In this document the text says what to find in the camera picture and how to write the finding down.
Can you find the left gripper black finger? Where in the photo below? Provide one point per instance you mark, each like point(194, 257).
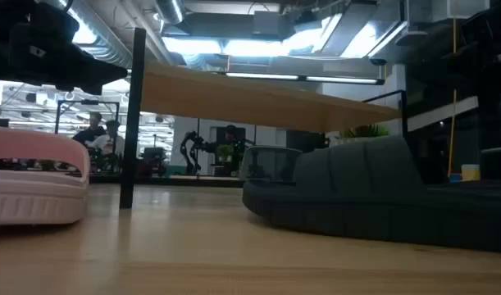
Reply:
point(102, 73)
point(88, 88)

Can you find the pink rubber slide sandal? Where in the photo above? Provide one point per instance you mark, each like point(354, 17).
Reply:
point(33, 196)

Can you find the wooden shelf with black frame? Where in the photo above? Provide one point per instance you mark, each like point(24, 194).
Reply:
point(254, 98)

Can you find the black rubber slide sandal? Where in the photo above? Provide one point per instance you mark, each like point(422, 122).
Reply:
point(356, 205)

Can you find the black background robot arm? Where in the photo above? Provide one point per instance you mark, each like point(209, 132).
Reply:
point(188, 151)

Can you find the person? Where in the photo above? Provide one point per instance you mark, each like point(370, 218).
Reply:
point(90, 133)
point(232, 133)
point(108, 141)

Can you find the laptop computer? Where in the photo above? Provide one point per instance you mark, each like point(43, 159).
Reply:
point(498, 164)

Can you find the yellow cup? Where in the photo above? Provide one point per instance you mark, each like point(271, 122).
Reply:
point(470, 173)

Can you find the blue cup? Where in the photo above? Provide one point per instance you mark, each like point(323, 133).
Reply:
point(455, 178)

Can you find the small green background plant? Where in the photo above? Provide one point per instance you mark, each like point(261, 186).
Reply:
point(224, 152)

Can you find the long ceiling tube light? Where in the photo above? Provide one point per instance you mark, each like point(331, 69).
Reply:
point(262, 76)

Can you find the grey ceiling unit box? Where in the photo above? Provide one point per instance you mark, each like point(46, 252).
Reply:
point(266, 24)

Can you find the grey mesh office chair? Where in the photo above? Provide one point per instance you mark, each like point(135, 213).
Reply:
point(270, 164)

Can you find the black background gantry frame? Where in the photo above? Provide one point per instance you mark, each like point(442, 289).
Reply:
point(88, 102)

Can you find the ribbed silver ventilation duct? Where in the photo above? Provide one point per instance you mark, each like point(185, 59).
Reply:
point(110, 53)

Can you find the smooth silver ventilation duct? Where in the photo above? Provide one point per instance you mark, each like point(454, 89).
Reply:
point(170, 10)

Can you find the dome security camera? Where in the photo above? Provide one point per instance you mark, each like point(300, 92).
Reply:
point(378, 61)

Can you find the black table frame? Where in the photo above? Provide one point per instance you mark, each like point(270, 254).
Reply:
point(172, 181)

